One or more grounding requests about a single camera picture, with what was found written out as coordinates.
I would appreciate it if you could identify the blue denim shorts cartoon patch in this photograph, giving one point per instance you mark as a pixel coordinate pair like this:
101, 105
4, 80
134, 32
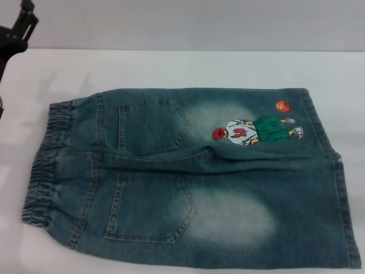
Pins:
228, 199

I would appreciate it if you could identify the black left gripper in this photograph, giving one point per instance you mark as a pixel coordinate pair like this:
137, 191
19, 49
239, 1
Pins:
10, 45

